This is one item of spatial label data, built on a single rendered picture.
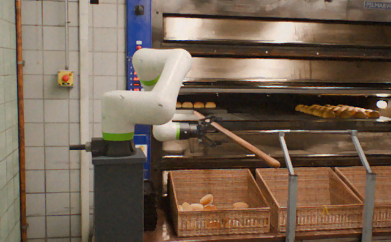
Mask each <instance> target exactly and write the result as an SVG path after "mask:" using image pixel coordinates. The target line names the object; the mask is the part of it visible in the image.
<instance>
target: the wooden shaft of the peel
mask: <svg viewBox="0 0 391 242"><path fill-rule="evenodd" d="M194 114H195V115H196V116H198V117H200V118H201V119H202V118H204V117H206V116H204V115H203V114H201V113H199V112H198V111H194ZM210 125H211V126H212V127H214V128H215V129H217V130H219V131H220V132H221V133H222V134H224V135H225V136H227V137H228V138H230V139H231V140H233V141H234V142H236V143H237V144H238V145H240V146H242V147H243V148H245V149H247V150H248V151H250V152H251V153H253V154H254V155H255V156H257V157H259V158H260V159H261V160H263V161H264V162H266V163H267V164H268V165H270V166H271V167H273V168H274V169H278V168H279V167H280V164H279V162H278V161H276V160H275V159H273V158H271V157H270V156H268V155H267V154H266V153H264V152H262V151H261V150H259V149H258V148H255V147H254V146H252V145H250V144H249V143H247V142H246V141H244V140H242V139H241V138H239V137H238V136H236V135H234V134H233V133H231V132H229V131H228V130H226V129H225V128H223V127H221V126H220V125H219V124H217V123H216V122H213V123H211V124H210Z"/></svg>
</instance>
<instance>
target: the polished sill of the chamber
mask: <svg viewBox="0 0 391 242"><path fill-rule="evenodd" d="M172 122H173V123H189V124H198V123H199V121H198V120H172ZM214 122H216V123H217V124H219V125H220V126H221V127H391V120H229V121H216V120H215V121H214ZM206 123H207V122H206V121H203V122H201V124H202V125H204V124H206Z"/></svg>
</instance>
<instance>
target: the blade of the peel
mask: <svg viewBox="0 0 391 242"><path fill-rule="evenodd" d="M191 109H196V110H197V111H198V112H199V113H227V110H226V109H219V108H175V113H191Z"/></svg>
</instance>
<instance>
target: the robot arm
mask: <svg viewBox="0 0 391 242"><path fill-rule="evenodd" d="M132 64H133V67H134V70H135V72H136V74H137V77H138V78H139V81H140V82H141V84H142V87H143V88H144V90H145V92H138V91H123V90H115V91H110V92H106V93H104V94H103V95H102V97H101V133H102V136H103V137H92V138H91V142H86V143H85V144H82V145H69V146H70V147H69V149H70V150H85V151H86V152H91V155H92V156H98V155H103V156H130V155H134V154H136V153H137V149H136V148H135V146H134V142H133V134H134V126H135V125H136V124H139V125H153V135H154V137H155V138H156V139H157V140H158V141H161V142H165V141H170V140H188V139H189V138H198V144H203V145H206V146H209V147H211V148H213V149H215V146H216V145H222V144H223V143H228V141H215V142H214V141H212V140H211V139H210V138H208V137H207V136H206V127H207V126H208V125H209V124H211V123H213V122H214V121H215V120H216V121H229V119H222V117H216V114H212V115H209V116H207V117H204V118H202V119H198V120H199V123H198V124H189V123H173V122H172V118H173V117H174V115H175V105H176V101H177V95H178V91H179V89H180V86H181V84H182V82H183V80H184V78H185V76H186V75H187V73H188V71H190V69H191V67H192V57H191V56H190V54H189V53H188V52H187V51H185V50H183V49H170V50H157V49H146V48H144V49H140V50H138V51H136V52H135V54H134V55H133V58H132ZM212 117H214V118H213V119H211V120H210V121H209V122H207V123H206V124H204V125H202V124H201V122H203V121H204V120H207V119H210V118H212ZM203 137H204V138H205V139H207V140H208V141H210V142H211V143H212V144H213V145H211V144H208V143H206V142H203V141H202V140H200V139H201V138H203Z"/></svg>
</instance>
